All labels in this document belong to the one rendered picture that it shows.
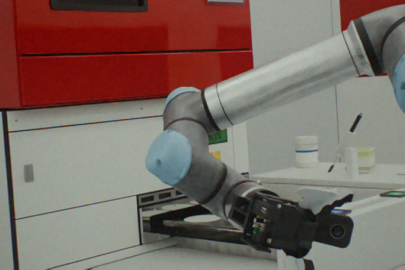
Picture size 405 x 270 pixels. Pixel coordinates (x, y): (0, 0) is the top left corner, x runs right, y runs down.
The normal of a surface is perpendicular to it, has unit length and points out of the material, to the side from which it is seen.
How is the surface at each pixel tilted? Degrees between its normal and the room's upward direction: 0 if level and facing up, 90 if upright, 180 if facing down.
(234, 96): 79
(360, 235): 90
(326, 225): 86
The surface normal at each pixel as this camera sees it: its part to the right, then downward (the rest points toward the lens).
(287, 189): -0.68, 0.08
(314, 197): -0.09, 0.86
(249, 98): -0.17, 0.21
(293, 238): 0.36, 0.13
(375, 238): 0.73, -0.01
